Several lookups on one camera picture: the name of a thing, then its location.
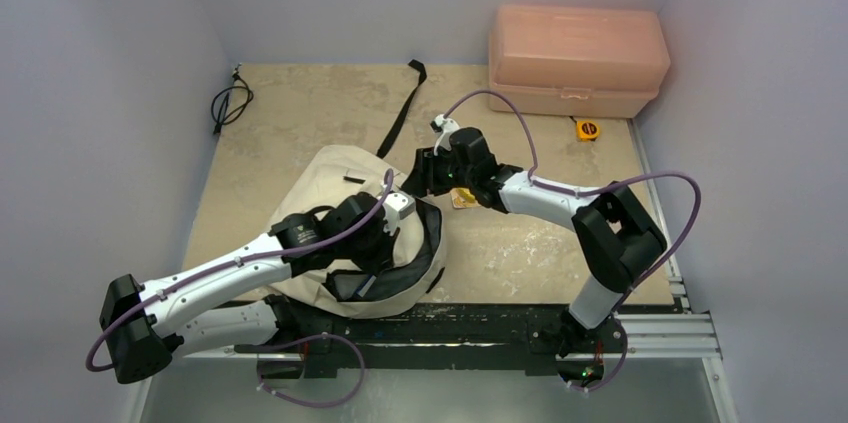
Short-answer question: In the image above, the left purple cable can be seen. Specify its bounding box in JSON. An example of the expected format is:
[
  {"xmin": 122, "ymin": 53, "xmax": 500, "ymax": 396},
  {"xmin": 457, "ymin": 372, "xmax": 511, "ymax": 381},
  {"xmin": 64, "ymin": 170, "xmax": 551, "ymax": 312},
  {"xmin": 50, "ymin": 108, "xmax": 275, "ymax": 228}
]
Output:
[{"xmin": 84, "ymin": 168, "xmax": 396, "ymax": 374}]

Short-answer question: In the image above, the black coiled cable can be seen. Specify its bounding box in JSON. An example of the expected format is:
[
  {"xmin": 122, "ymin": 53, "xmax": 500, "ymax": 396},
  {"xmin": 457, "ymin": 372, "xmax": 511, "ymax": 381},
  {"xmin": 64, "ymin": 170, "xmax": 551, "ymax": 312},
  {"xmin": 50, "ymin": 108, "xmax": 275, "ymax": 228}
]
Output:
[{"xmin": 210, "ymin": 66, "xmax": 255, "ymax": 136}]

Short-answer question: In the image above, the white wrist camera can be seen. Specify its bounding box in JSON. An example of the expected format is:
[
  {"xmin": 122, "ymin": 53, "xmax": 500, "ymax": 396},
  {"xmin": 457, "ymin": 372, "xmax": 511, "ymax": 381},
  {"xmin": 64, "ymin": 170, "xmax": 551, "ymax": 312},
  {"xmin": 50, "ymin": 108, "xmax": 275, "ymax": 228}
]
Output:
[
  {"xmin": 382, "ymin": 192, "xmax": 416, "ymax": 236},
  {"xmin": 430, "ymin": 114, "xmax": 461, "ymax": 155}
]

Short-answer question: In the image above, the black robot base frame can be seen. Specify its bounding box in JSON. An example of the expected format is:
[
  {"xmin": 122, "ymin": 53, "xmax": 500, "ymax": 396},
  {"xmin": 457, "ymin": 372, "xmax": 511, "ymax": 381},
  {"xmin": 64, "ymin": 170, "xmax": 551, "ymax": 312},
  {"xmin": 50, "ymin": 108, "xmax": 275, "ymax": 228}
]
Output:
[{"xmin": 234, "ymin": 297, "xmax": 627, "ymax": 384}]

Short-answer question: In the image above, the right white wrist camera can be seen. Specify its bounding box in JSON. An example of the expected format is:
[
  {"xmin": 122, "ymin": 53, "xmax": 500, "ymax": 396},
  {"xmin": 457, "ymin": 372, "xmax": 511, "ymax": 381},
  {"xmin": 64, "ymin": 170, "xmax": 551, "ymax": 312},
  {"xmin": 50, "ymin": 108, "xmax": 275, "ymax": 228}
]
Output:
[{"xmin": 430, "ymin": 114, "xmax": 461, "ymax": 155}]

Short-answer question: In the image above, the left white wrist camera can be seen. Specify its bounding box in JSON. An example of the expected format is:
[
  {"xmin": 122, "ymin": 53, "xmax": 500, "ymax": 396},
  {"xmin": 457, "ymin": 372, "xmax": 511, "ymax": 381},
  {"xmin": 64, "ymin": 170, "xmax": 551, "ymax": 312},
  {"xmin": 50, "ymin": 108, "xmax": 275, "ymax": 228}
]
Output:
[{"xmin": 382, "ymin": 192, "xmax": 416, "ymax": 236}]

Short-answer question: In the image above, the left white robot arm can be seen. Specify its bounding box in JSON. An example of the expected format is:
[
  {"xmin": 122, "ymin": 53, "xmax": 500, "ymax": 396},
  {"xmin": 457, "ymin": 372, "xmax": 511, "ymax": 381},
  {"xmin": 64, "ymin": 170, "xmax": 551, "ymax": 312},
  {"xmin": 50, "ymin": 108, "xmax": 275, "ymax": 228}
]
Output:
[{"xmin": 85, "ymin": 190, "xmax": 415, "ymax": 384}]

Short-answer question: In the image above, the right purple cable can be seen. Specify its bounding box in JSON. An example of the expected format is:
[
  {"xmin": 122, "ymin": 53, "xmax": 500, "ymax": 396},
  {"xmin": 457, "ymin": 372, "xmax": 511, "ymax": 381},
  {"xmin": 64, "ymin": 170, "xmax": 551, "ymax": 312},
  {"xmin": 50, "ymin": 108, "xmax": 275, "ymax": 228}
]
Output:
[{"xmin": 439, "ymin": 88, "xmax": 704, "ymax": 395}]

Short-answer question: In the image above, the orange banana picture card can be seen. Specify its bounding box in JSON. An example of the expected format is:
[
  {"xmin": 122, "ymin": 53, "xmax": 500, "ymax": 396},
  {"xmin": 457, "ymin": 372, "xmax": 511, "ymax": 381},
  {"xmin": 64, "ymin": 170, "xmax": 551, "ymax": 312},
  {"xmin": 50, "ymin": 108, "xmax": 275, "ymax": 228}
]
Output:
[{"xmin": 450, "ymin": 188, "xmax": 479, "ymax": 209}]

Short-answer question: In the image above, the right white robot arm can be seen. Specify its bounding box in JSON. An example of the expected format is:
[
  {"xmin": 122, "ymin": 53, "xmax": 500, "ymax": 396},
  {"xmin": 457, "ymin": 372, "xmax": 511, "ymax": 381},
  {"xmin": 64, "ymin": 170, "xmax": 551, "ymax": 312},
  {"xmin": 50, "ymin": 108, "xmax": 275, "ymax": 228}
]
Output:
[{"xmin": 402, "ymin": 127, "xmax": 668, "ymax": 352}]

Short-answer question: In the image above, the yellow tape measure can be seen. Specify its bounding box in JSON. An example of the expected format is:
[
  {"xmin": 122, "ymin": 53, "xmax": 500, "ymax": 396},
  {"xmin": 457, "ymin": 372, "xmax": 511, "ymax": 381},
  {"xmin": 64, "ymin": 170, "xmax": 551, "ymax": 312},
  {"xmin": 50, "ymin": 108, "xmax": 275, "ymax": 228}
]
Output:
[{"xmin": 575, "ymin": 120, "xmax": 601, "ymax": 142}]

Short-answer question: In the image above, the beige canvas backpack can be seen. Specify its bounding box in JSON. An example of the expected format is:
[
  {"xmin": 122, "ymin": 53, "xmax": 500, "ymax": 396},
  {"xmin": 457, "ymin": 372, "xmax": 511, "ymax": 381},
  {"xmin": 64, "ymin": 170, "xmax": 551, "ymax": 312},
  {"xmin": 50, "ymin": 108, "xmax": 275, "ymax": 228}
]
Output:
[{"xmin": 269, "ymin": 94, "xmax": 447, "ymax": 319}]

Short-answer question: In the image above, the pink plastic storage box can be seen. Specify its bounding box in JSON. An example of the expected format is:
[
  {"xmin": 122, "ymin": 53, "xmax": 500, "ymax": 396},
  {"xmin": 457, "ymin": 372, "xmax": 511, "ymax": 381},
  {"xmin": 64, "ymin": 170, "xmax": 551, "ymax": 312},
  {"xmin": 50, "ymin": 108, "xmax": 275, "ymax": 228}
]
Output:
[{"xmin": 488, "ymin": 5, "xmax": 671, "ymax": 119}]

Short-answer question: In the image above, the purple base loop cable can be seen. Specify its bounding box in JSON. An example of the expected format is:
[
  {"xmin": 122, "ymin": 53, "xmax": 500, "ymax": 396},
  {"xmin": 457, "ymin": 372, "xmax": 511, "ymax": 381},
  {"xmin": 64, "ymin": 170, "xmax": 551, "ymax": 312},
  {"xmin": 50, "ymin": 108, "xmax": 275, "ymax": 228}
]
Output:
[{"xmin": 255, "ymin": 332, "xmax": 367, "ymax": 408}]

